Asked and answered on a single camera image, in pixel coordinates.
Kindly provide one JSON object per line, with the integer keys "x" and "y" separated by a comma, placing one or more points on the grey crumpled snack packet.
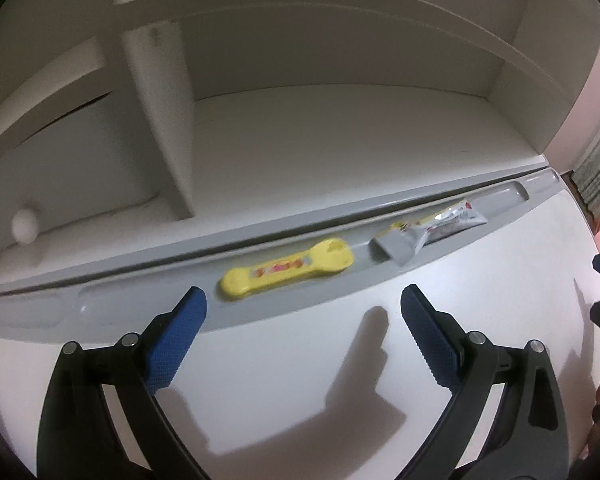
{"x": 410, "y": 240}

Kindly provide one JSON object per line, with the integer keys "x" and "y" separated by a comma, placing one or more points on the white desk shelf unit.
{"x": 330, "y": 125}

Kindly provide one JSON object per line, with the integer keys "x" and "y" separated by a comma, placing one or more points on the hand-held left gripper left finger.
{"x": 175, "y": 345}

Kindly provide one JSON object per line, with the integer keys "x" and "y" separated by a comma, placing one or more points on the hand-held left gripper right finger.
{"x": 430, "y": 335}

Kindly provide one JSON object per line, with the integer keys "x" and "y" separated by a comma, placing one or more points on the yellow spoon-shaped plastic item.
{"x": 260, "y": 280}

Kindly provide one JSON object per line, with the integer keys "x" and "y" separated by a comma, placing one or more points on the grey desk pen tray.
{"x": 130, "y": 300}

